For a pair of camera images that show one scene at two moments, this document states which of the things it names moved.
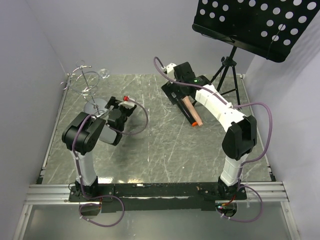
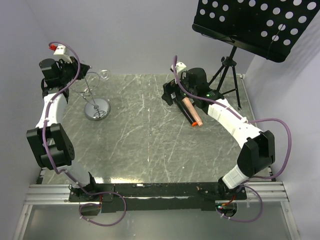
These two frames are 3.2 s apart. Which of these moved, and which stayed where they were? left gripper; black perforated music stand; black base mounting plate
Moved: left gripper
Stayed: black base mounting plate; black perforated music stand
